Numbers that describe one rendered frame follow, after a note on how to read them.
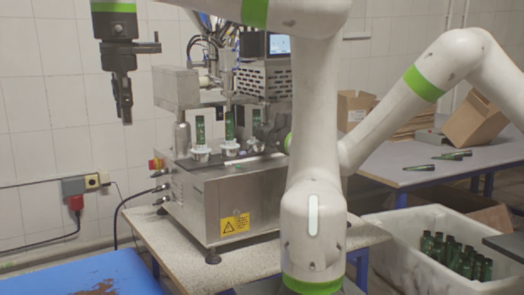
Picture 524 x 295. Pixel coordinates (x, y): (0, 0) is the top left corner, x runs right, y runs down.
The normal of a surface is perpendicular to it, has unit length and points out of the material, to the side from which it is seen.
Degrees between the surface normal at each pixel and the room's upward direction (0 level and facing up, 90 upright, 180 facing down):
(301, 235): 90
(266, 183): 90
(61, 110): 90
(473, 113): 90
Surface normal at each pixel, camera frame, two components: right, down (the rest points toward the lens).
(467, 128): -0.87, 0.14
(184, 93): 0.49, 0.22
